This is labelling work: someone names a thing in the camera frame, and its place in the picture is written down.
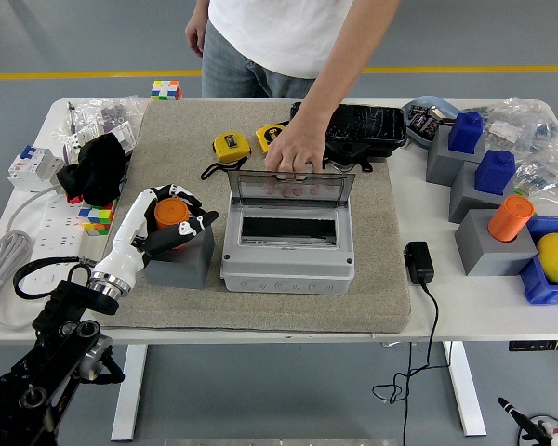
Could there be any white switch module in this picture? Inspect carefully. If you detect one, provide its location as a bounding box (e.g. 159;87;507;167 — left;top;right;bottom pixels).
62;119;136;162

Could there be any blue square plug block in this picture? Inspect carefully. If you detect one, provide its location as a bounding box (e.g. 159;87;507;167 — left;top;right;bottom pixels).
447;111;485;154
473;149;516;195

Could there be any black plastic tray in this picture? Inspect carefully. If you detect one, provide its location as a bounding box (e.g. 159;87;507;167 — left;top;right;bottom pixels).
288;101;408;173

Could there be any orange cylinder battery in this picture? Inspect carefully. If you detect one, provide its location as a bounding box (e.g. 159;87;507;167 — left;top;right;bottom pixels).
153;197;192;251

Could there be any white power strip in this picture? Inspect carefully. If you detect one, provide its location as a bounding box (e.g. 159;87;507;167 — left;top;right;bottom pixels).
20;193;92;298

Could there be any dark printed packet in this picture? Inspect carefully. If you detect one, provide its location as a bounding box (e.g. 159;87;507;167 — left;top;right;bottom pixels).
407;104;441;139

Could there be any black table control panel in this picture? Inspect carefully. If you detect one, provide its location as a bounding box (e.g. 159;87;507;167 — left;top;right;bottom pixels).
508;338;558;352

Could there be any person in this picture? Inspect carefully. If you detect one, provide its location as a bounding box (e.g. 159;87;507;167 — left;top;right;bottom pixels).
200;0;392;99

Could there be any white table leg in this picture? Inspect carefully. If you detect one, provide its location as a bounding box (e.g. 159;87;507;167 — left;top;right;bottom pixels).
441;341;487;437
110;343;149;442

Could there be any blue plastic bin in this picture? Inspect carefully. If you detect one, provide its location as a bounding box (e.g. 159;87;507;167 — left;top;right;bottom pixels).
519;216;558;306

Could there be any grey-brown mat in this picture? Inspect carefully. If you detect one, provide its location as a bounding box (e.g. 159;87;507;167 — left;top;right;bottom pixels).
88;99;411;334

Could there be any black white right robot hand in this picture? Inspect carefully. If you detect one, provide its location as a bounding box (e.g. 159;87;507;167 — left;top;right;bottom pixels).
497;397;558;446

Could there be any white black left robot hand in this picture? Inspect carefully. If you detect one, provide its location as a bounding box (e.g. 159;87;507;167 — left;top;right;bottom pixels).
92;184;220;288

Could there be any yellow tape measure black strap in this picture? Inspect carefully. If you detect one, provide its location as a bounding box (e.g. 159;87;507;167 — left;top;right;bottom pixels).
200;132;252;181

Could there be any orange cylinder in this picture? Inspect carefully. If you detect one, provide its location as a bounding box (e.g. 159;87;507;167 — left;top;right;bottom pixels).
486;194;536;243

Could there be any person's right hand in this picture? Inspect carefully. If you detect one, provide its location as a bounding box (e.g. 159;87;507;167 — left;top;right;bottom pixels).
184;18;209;59

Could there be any clear bag with screws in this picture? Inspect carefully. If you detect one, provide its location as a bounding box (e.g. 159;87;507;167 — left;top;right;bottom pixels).
69;95;149;140

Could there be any colourful puzzle cube white crossed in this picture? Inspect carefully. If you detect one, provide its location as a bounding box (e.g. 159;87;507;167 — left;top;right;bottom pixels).
150;79;183;101

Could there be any grey electrical box clear lid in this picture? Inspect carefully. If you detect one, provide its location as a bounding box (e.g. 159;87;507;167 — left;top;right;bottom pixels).
219;169;356;295

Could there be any grey holder block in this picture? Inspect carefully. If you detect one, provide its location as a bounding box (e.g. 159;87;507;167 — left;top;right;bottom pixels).
448;160;517;224
425;125;487;187
454;208;538;277

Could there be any person's left hand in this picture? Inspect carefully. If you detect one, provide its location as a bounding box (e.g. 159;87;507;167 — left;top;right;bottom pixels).
263;118;331;196

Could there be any clear plastic parts bag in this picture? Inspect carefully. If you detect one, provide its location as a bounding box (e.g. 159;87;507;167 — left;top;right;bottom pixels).
511;138;558;216
482;96;558;154

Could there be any thin black adapter cord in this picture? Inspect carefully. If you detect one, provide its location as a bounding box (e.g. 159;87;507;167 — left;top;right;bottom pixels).
370;281;453;446

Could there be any grey block with round hole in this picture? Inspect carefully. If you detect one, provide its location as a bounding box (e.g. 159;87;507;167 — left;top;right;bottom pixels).
142;225;216;290

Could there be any black power adapter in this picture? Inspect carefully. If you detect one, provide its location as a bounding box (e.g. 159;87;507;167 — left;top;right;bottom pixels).
403;240;435;285

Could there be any black cloth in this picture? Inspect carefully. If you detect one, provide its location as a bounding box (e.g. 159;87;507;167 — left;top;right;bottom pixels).
55;133;129;207

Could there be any white blue circuit breaker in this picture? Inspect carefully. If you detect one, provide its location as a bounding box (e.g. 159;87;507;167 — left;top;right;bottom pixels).
7;144;65;192

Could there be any white power cable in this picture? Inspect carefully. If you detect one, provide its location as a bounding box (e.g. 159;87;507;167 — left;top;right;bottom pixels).
0;183;64;332

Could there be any light blue bowl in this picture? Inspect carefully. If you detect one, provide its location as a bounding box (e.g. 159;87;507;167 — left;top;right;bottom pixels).
402;95;461;150

